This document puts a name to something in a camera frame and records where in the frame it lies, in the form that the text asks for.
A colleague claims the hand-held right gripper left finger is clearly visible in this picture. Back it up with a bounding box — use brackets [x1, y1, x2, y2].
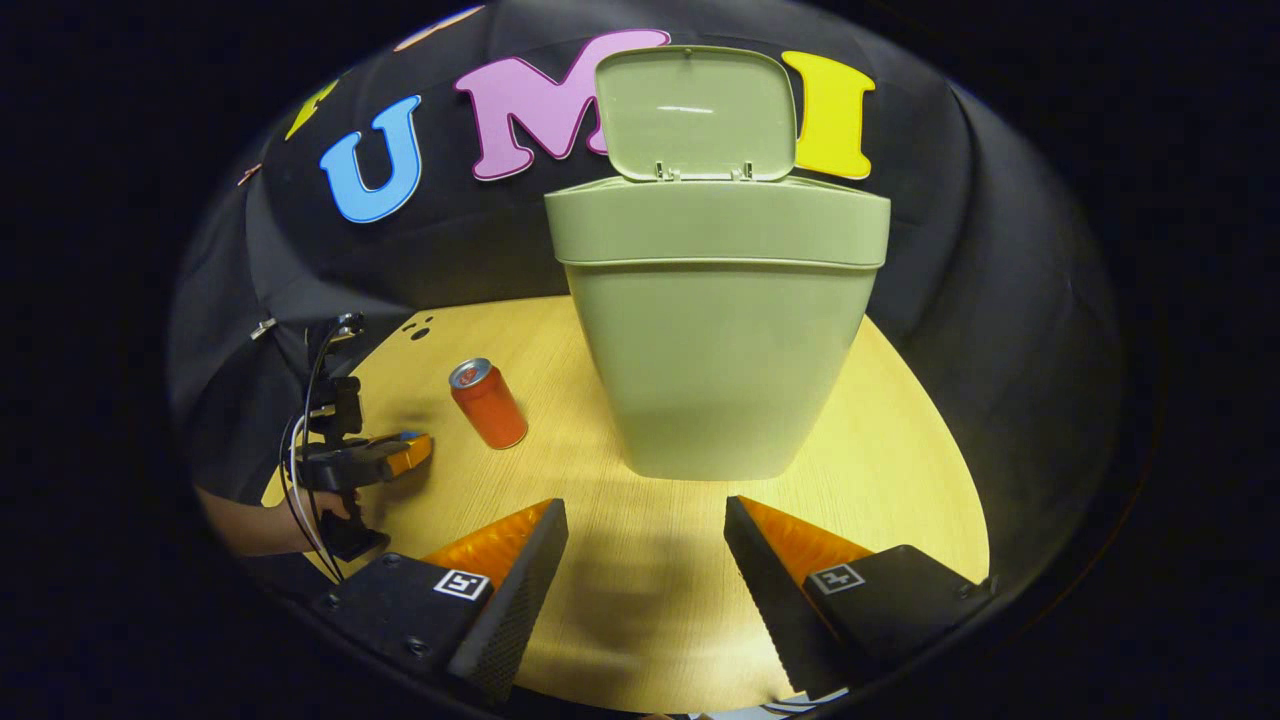
[310, 498, 569, 706]

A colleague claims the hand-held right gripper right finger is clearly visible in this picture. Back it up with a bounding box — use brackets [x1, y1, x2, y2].
[724, 495, 998, 701]

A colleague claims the orange pop can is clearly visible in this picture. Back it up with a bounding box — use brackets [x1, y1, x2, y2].
[448, 357, 529, 450]

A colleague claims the green desktop garbage bin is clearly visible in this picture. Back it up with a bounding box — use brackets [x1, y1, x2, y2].
[543, 45, 892, 482]

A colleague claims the wooden desktop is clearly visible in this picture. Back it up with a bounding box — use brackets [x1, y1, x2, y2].
[260, 295, 991, 713]

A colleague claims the black backdrop cloth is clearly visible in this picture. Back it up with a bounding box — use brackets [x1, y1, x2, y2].
[170, 0, 1123, 591]

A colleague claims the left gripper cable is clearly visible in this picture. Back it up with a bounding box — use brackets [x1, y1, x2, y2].
[278, 322, 348, 584]

